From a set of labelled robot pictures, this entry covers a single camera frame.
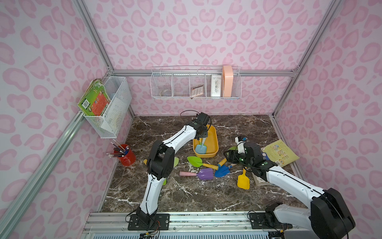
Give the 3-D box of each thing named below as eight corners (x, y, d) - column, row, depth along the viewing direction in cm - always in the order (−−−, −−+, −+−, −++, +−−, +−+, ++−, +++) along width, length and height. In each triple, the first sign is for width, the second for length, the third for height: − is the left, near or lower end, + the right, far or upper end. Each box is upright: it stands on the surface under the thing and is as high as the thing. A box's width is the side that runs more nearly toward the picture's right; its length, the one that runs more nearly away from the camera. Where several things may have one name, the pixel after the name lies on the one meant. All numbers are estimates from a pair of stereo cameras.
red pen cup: (120, 167, 95) (110, 157, 85) (124, 154, 101) (116, 143, 90) (133, 167, 95) (126, 157, 84) (137, 154, 101) (130, 143, 90)
